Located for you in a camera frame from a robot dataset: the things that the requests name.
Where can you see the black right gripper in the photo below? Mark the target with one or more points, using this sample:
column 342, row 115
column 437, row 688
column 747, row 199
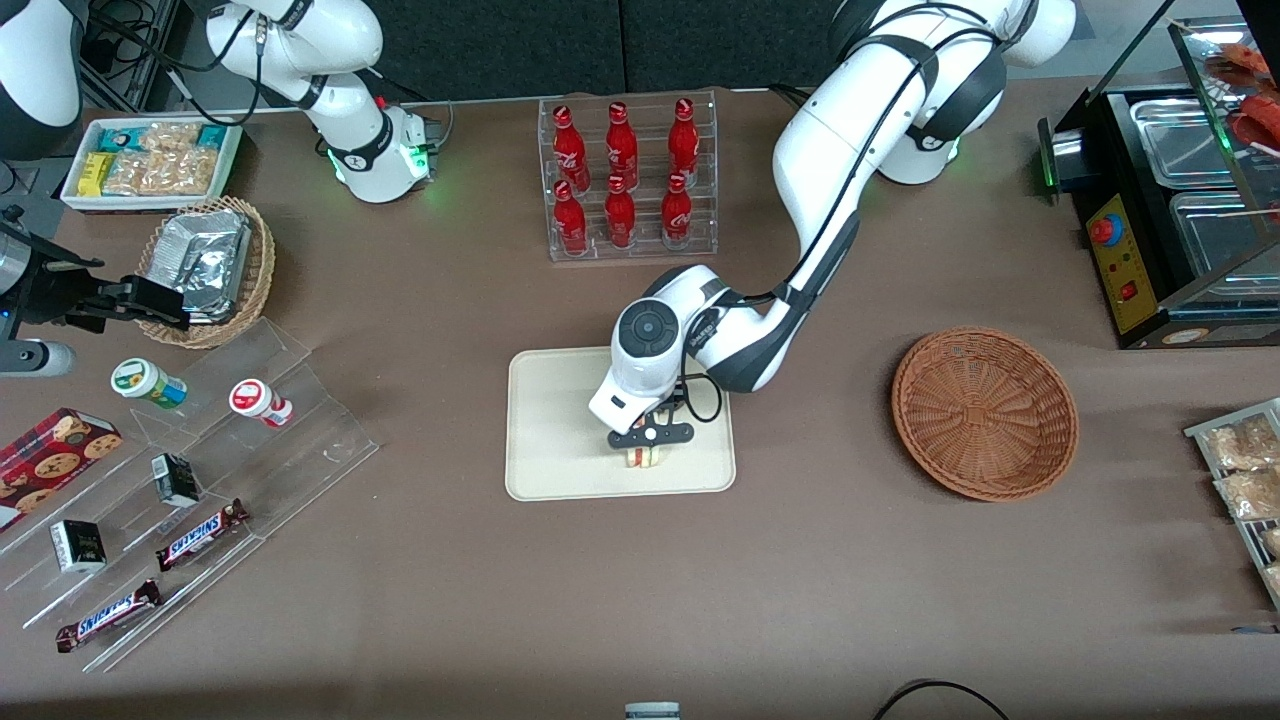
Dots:
column 52, row 290

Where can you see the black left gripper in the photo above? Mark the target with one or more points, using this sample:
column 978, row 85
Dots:
column 675, row 404

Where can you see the triangular sandwich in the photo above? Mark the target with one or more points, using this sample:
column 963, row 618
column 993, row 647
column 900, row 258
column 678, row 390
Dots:
column 646, row 458

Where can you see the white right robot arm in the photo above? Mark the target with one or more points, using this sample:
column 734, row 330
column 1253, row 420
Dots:
column 350, row 150

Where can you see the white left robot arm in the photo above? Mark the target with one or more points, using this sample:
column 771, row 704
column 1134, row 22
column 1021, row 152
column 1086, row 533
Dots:
column 830, row 150

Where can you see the beige plastic tray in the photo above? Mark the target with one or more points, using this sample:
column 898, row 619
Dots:
column 560, row 430

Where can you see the light tan wicker basket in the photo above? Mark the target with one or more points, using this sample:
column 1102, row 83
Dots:
column 258, row 270

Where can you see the white rectangular snack tray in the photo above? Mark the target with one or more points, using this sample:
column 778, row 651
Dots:
column 232, row 165

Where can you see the brown wicker basket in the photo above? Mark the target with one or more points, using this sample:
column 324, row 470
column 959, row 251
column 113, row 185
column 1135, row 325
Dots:
column 985, row 415

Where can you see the tray of packaged snacks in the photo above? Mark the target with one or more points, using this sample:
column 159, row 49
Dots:
column 1200, row 432

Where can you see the small silver foil pack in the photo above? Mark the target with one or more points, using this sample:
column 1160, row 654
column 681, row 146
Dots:
column 215, row 308

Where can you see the green lid yogurt cup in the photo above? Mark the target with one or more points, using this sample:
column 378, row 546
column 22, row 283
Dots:
column 145, row 382

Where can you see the large silver foil pack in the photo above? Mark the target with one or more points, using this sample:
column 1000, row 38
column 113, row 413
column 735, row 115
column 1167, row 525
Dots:
column 205, row 255

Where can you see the clear bag of crackers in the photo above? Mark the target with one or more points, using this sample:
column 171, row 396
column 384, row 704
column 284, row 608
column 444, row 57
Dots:
column 170, row 136
column 160, row 173

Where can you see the yellow snack packet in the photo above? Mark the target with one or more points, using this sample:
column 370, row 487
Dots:
column 94, row 173

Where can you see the red lid yogurt cup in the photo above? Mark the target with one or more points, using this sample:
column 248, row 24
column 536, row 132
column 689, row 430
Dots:
column 258, row 402

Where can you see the teal snack packet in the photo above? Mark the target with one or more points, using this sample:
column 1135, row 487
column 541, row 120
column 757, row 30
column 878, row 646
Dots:
column 120, row 139
column 211, row 135

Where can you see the small black carton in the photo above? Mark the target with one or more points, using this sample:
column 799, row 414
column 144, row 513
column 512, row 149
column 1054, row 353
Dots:
column 176, row 480
column 78, row 545

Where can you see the clear acrylic bottle rack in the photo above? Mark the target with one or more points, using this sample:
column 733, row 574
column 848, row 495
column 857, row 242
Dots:
column 645, row 250

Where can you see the red tartan cookie box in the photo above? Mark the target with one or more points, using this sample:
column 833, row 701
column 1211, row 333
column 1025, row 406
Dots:
column 50, row 465

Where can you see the clear acrylic stepped stand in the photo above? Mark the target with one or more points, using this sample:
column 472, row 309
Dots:
column 300, row 450

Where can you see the red cola bottle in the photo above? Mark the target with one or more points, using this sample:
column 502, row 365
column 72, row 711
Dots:
column 570, row 150
column 570, row 220
column 620, row 215
column 677, row 213
column 684, row 140
column 621, row 148

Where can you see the brown Snickers bar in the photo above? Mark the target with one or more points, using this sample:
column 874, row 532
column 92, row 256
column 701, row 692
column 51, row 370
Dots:
column 200, row 535
column 108, row 615

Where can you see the small grey white object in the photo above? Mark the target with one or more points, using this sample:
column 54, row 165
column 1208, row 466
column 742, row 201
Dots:
column 652, row 711

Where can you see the dark fabric partition panel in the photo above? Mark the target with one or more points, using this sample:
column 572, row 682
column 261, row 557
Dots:
column 730, row 40
column 500, row 45

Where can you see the black food warmer cabinet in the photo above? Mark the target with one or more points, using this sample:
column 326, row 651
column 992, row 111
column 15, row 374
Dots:
column 1120, row 275

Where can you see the clear bag of nuts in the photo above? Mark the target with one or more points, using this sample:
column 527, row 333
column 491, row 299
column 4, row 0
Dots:
column 1272, row 542
column 1274, row 580
column 1250, row 493
column 1245, row 442

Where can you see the steel warmer pan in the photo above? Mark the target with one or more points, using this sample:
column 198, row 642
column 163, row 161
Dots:
column 1180, row 140
column 1215, row 235

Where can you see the small blue object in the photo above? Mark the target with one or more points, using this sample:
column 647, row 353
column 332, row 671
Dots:
column 1255, row 630

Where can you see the red fried food piece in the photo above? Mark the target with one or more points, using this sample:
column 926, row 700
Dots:
column 1240, row 70

